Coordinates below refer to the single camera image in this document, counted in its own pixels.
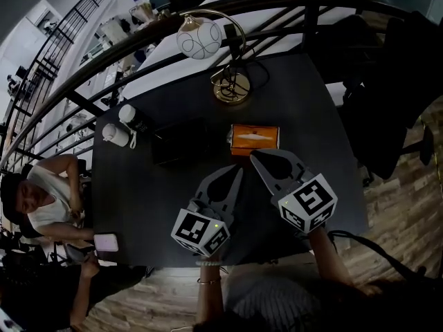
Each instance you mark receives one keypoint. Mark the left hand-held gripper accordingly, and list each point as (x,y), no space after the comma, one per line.
(197,230)

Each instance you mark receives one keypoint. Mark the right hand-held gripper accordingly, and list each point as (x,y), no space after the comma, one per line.
(309,199)

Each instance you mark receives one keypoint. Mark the orange tissue pack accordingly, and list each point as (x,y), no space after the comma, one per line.
(254,140)

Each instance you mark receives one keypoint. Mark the person's right forearm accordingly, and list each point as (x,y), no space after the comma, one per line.
(328,258)

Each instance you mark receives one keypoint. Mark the person's left forearm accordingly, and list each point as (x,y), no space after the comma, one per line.
(209,296)

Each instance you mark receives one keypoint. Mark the thin gold bangle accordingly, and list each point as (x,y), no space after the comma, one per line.
(209,281)

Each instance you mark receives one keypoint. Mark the black bottle with white lid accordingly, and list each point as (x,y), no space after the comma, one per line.
(138,119)

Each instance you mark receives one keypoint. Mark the black office chair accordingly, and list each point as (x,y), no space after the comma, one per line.
(377,109)

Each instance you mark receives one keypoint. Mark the pale pink phone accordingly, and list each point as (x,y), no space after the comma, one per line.
(106,242)

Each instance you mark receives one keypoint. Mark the person's striped grey trousers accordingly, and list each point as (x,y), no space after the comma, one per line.
(273,306)

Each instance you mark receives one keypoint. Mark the brass desk lamp globe shade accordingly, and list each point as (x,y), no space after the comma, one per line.
(199,38)

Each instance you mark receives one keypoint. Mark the black metal railing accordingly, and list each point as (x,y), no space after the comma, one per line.
(104,57)

